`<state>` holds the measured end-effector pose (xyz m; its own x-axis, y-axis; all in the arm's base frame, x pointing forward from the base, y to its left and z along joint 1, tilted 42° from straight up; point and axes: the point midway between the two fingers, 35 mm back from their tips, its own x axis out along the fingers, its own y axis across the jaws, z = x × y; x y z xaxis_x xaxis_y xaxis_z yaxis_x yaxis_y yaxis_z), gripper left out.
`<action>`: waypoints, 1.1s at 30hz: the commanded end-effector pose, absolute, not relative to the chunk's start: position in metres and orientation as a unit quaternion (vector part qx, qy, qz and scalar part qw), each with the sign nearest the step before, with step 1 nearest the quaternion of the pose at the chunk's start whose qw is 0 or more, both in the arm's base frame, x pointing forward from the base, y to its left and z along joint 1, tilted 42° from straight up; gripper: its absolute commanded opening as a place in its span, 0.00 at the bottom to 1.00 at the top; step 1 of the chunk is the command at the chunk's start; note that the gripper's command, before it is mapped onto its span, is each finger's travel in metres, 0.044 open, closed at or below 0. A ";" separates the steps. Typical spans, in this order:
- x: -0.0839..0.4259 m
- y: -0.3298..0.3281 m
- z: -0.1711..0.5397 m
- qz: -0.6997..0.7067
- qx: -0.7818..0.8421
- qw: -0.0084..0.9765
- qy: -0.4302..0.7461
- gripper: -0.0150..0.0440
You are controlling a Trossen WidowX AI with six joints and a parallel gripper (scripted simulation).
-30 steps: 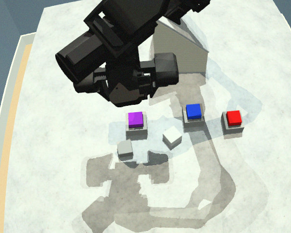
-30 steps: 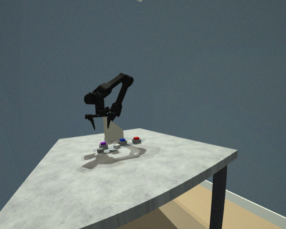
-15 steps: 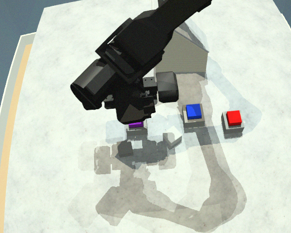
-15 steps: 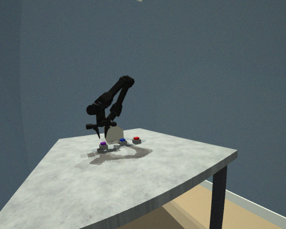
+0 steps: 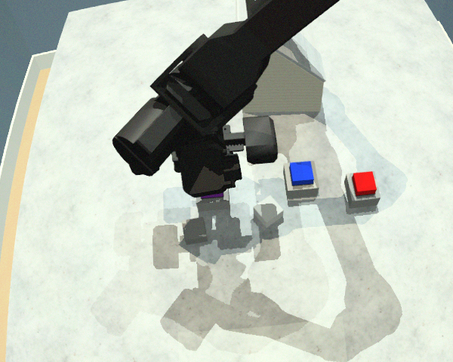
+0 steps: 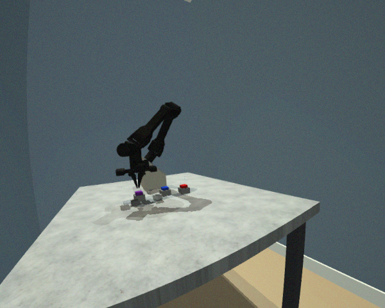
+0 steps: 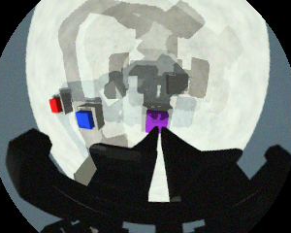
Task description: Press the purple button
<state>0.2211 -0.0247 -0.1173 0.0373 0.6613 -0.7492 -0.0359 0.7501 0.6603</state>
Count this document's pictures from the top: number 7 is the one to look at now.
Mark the blue button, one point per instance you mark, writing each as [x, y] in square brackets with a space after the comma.
[90, 116]

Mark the red button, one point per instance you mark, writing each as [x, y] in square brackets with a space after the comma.
[61, 103]

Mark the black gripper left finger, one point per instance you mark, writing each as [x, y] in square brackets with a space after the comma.
[141, 159]

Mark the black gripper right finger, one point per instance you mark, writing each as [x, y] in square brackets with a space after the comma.
[184, 163]

